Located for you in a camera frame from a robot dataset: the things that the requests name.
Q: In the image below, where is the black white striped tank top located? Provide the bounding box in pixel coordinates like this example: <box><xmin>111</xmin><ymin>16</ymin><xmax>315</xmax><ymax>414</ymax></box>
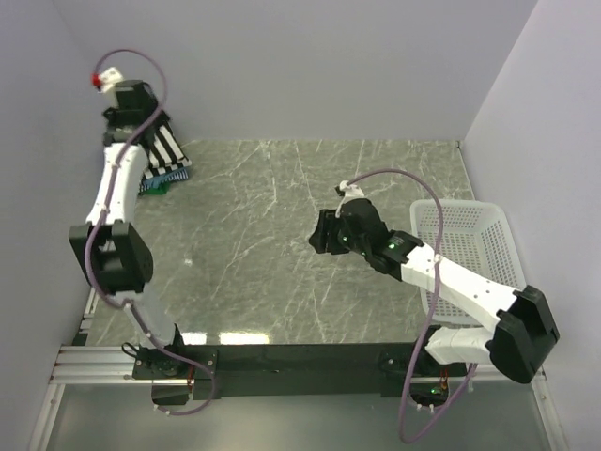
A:
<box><xmin>142</xmin><ymin>123</ymin><xmax>192</xmax><ymax>180</ymax></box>

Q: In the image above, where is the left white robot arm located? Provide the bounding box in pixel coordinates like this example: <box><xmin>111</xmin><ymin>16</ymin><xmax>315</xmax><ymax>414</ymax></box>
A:
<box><xmin>69</xmin><ymin>80</ymin><xmax>188</xmax><ymax>378</ymax></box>

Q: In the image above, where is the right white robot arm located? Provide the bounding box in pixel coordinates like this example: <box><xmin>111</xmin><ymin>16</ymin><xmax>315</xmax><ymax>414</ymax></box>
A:
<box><xmin>309</xmin><ymin>198</ymin><xmax>560</xmax><ymax>383</ymax></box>

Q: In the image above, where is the blue striped folded tank top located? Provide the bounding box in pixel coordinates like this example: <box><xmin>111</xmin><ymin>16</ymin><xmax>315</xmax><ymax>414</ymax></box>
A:
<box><xmin>140</xmin><ymin>168</ymin><xmax>189</xmax><ymax>186</ymax></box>

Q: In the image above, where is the green folded tank top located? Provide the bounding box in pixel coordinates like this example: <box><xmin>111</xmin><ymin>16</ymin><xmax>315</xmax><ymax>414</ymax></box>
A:
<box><xmin>138</xmin><ymin>182</ymin><xmax>171</xmax><ymax>195</ymax></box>

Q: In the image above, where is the white plastic mesh basket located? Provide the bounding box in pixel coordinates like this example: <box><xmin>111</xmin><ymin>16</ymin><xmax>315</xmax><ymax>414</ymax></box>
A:
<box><xmin>409</xmin><ymin>199</ymin><xmax>527</xmax><ymax>327</ymax></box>

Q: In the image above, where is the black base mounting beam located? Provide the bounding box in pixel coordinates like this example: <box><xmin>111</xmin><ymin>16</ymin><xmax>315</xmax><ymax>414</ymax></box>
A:
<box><xmin>131</xmin><ymin>342</ymin><xmax>470</xmax><ymax>404</ymax></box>

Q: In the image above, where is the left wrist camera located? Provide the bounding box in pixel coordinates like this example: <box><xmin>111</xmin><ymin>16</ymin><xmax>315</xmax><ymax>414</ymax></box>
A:
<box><xmin>91</xmin><ymin>67</ymin><xmax>124</xmax><ymax>107</ymax></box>

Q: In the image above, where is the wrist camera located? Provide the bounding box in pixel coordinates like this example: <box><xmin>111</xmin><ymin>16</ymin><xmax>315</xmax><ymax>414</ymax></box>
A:
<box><xmin>335</xmin><ymin>180</ymin><xmax>365</xmax><ymax>205</ymax></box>
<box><xmin>91</xmin><ymin>67</ymin><xmax>124</xmax><ymax>107</ymax></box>

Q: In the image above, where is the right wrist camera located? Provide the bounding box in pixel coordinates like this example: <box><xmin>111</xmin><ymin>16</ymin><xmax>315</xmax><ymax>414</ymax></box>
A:
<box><xmin>335</xmin><ymin>180</ymin><xmax>365</xmax><ymax>205</ymax></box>

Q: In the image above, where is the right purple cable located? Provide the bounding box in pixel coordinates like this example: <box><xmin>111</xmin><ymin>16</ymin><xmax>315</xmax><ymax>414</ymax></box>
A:
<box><xmin>333</xmin><ymin>167</ymin><xmax>480</xmax><ymax>444</ymax></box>

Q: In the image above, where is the aluminium rail frame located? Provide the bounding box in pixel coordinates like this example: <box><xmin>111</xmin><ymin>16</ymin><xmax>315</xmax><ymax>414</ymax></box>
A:
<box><xmin>27</xmin><ymin>196</ymin><xmax>569</xmax><ymax>451</ymax></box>

